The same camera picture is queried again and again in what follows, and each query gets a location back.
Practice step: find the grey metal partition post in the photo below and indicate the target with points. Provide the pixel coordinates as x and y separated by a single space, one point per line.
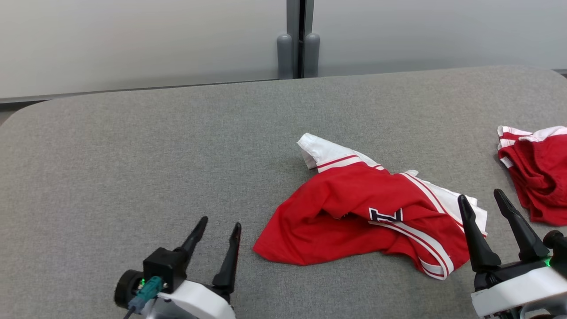
292 17

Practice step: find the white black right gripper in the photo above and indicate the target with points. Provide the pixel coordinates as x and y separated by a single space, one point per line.
522 288

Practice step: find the red white sports jersey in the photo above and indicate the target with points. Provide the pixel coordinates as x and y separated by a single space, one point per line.
336 212

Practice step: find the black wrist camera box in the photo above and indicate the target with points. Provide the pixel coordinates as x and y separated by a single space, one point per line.
166 266

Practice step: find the grey partition bottom rail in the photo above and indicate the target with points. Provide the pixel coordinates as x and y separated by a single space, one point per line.
133 91
559 71

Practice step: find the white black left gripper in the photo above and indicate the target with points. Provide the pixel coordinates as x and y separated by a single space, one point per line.
195 301

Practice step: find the red shorts with white stripe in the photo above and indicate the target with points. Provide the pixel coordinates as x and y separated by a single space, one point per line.
540 177

